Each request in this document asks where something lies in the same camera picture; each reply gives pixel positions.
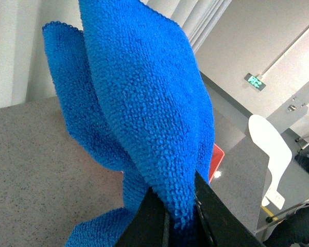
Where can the pink plastic box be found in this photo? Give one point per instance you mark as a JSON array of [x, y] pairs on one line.
[[217, 157]]

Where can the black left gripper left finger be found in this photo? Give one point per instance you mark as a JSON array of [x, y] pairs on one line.
[[150, 225]]

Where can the person in black clothing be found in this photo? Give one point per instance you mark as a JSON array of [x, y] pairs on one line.
[[294, 229]]

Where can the green exit sign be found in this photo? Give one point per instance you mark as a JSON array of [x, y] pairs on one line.
[[255, 82]]

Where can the blue microfiber cloth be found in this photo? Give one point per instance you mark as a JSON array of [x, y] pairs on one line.
[[132, 95]]

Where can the white pleated curtain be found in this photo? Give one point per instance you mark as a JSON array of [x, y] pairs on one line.
[[24, 73]]

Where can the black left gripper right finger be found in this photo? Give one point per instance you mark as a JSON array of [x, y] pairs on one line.
[[216, 225]]

